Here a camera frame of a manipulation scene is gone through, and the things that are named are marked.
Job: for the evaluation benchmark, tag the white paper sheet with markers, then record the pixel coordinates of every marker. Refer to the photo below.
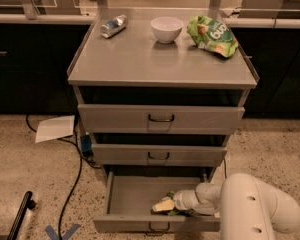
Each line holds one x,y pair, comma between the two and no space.
55,128

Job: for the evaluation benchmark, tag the grey drawer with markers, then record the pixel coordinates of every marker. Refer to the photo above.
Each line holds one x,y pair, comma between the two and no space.
158,155
133,190
155,119

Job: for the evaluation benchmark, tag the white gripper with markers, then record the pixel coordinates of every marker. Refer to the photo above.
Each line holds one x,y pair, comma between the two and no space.
182,199

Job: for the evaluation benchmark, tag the grey metal drawer cabinet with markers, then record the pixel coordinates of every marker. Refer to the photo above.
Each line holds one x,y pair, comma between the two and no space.
134,68

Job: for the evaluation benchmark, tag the bottom grey drawer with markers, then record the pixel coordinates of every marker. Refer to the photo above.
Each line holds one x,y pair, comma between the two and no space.
133,190

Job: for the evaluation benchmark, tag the large green chip bag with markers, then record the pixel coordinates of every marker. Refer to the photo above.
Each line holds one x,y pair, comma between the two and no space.
211,35

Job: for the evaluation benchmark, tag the small green jalapeno chip bag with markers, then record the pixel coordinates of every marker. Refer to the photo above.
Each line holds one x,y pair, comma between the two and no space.
175,211

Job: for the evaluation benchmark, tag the top grey drawer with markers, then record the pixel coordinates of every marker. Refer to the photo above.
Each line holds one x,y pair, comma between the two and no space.
155,119

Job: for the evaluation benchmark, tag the long background counter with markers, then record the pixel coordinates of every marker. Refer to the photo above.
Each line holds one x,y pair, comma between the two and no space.
88,20

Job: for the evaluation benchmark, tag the blue power adapter box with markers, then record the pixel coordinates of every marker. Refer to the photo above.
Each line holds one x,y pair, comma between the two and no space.
86,145

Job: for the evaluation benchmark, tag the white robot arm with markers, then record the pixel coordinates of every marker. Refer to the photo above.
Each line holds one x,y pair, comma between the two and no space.
249,208

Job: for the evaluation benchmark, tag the black bar lower left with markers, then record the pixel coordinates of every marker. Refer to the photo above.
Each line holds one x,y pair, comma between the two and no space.
27,204

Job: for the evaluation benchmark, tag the middle grey drawer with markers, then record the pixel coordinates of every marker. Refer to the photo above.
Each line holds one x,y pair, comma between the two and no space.
158,155

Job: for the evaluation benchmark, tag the white ceramic bowl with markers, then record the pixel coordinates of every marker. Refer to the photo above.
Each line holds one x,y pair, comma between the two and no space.
166,29

